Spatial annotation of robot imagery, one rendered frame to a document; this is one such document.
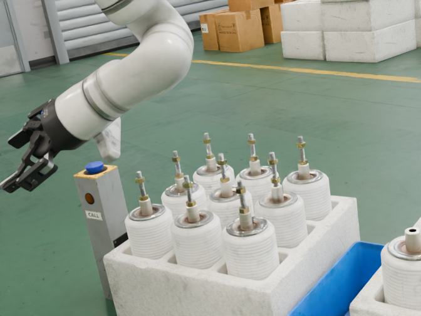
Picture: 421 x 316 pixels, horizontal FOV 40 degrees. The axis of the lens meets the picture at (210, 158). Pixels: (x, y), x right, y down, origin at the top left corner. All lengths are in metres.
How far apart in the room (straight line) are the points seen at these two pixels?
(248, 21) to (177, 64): 3.99
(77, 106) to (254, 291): 0.43
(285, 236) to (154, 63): 0.51
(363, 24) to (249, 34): 1.37
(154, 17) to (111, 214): 0.63
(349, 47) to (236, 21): 1.27
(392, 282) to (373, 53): 2.72
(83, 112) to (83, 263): 0.88
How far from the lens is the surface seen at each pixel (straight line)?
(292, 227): 1.11
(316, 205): 1.21
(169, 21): 0.78
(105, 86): 0.78
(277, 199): 1.12
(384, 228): 1.55
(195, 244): 1.08
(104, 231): 1.32
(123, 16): 0.73
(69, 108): 0.81
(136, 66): 0.74
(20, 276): 1.67
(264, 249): 1.02
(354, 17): 3.61
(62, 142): 0.84
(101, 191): 1.28
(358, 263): 1.25
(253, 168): 1.27
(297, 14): 3.97
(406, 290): 0.92
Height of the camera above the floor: 0.70
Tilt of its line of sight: 18 degrees down
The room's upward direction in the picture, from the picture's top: 10 degrees counter-clockwise
